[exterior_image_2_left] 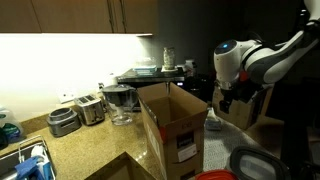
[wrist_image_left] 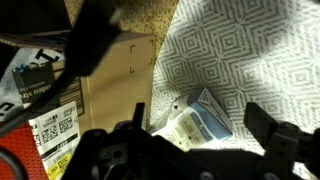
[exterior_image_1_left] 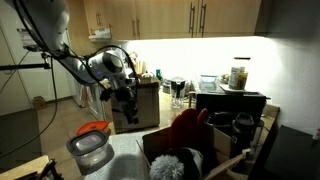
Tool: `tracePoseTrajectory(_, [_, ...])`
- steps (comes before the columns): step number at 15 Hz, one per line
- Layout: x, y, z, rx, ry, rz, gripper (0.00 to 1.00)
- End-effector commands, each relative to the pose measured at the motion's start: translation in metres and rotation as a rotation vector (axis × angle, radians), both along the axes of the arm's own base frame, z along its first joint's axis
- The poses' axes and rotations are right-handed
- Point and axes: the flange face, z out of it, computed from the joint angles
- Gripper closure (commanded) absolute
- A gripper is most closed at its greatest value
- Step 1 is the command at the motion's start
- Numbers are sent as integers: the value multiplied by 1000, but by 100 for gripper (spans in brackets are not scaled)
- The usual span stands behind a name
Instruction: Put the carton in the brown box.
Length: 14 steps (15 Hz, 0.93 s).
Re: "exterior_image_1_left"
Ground grey fluffy plush toy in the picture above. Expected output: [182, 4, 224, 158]
[148, 147, 204, 180]

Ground short metal cabinet handle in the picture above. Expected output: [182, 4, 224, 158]
[95, 12, 103, 28]
[135, 16, 141, 40]
[131, 18, 137, 39]

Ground black tripod stand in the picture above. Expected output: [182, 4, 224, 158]
[14, 159, 65, 180]

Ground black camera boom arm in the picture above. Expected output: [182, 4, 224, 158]
[0, 51, 53, 72]

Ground black stereo camera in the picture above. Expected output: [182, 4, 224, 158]
[23, 44, 44, 53]

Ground metal cabinet bar handle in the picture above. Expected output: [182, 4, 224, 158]
[188, 2, 196, 38]
[198, 2, 207, 38]

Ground water filter pitcher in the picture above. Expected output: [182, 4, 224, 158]
[169, 76, 188, 110]

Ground black microwave oven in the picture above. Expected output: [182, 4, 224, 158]
[194, 89, 268, 126]

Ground grey woven mat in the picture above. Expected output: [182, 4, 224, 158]
[84, 129, 158, 180]

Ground white plate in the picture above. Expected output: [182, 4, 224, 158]
[218, 83, 261, 95]

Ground black pot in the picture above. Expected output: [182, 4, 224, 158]
[207, 110, 238, 129]

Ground cardboard box holding clutter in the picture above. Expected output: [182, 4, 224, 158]
[141, 121, 253, 180]

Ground small cardboard box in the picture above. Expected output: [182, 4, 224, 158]
[31, 95, 48, 111]

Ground wooden wall cabinets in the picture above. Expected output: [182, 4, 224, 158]
[64, 0, 263, 43]

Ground black insulated bottle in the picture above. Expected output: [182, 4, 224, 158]
[229, 112, 257, 161]

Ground white stove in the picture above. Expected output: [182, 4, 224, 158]
[79, 82, 113, 122]

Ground utensil holder with utensils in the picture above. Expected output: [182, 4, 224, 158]
[128, 50, 148, 78]

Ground red plush toy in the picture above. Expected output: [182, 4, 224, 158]
[167, 107, 210, 151]

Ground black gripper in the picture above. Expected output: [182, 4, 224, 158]
[111, 78, 140, 126]

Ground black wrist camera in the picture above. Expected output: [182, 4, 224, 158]
[99, 87, 114, 103]

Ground white range hood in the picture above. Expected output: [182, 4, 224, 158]
[88, 27, 113, 43]

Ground clear container with dark lid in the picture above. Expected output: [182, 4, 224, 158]
[65, 129, 116, 176]

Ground container with orange lid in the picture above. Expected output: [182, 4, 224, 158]
[75, 120, 112, 136]

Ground light wooden board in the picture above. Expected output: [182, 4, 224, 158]
[0, 154, 51, 180]

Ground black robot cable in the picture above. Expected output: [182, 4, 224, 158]
[0, 0, 140, 159]

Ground glass food container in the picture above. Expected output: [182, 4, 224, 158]
[199, 73, 219, 93]

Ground silver toaster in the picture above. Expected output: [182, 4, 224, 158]
[161, 79, 173, 95]

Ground black furniture block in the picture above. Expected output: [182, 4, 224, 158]
[263, 124, 320, 180]

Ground glass jar with black lid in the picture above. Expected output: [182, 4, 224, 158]
[228, 56, 252, 92]

